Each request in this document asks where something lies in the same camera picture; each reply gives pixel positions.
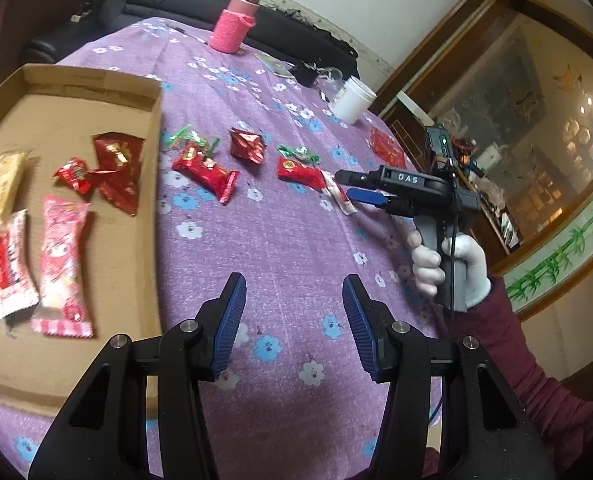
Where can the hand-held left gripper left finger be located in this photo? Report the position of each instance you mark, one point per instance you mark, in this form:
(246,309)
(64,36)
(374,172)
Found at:
(229,325)

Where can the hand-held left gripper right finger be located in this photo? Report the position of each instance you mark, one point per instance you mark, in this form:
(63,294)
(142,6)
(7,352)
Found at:
(359,325)

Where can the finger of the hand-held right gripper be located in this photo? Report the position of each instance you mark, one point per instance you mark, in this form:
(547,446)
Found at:
(369,196)
(356,177)

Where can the white and red sachet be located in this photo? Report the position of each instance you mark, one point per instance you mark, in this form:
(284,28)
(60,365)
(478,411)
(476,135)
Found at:
(341,200)

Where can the green candy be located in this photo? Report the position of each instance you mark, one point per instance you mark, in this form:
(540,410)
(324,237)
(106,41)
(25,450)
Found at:
(299,152)
(191,136)

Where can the dark red foil packet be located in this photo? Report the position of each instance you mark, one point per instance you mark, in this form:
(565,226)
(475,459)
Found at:
(119,170)
(246,145)

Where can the large red snack packet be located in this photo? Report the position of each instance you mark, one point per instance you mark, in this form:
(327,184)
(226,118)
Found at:
(201,167)

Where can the pink snack packet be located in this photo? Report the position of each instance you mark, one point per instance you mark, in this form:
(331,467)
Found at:
(61,260)

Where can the small red candy packet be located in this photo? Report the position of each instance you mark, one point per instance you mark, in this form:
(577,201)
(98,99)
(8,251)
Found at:
(74,172)

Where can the red and white snack packet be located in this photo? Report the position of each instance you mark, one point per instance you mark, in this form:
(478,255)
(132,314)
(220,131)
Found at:
(11,270)

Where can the beige snack bar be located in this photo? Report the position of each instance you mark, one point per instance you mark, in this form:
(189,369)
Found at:
(1,187)

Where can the cardboard box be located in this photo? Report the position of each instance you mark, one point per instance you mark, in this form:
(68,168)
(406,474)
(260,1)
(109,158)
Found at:
(51,110)

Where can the person's right forearm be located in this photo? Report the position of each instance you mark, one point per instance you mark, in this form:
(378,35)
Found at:
(516,360)

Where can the person's right hand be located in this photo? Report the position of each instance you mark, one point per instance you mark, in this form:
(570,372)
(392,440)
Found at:
(471,270)

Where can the red mesh pouch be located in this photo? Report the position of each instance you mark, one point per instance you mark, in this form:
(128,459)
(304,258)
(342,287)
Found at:
(386,147)

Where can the white plastic jar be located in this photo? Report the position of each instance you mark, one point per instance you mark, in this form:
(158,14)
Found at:
(351,102)

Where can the purple floral tablecloth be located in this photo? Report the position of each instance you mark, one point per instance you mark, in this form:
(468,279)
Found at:
(286,240)

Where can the small black cup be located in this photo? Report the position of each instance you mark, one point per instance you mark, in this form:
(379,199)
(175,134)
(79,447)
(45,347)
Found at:
(306,72)

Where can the wooden glass cabinet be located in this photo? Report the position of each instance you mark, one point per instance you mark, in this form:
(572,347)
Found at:
(526,110)

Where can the green booklet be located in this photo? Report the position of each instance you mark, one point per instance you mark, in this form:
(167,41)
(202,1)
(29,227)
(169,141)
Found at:
(271,62)

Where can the pink sleeved thermos bottle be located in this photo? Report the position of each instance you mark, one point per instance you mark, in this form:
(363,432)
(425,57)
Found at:
(231,27)

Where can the black pen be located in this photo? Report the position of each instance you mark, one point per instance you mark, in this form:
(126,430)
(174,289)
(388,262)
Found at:
(186,33)

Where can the black leather sofa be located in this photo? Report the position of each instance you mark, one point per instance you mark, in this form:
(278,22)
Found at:
(141,0)

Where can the brown upholstered chair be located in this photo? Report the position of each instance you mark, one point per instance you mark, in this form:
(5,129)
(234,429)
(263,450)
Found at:
(26,0)

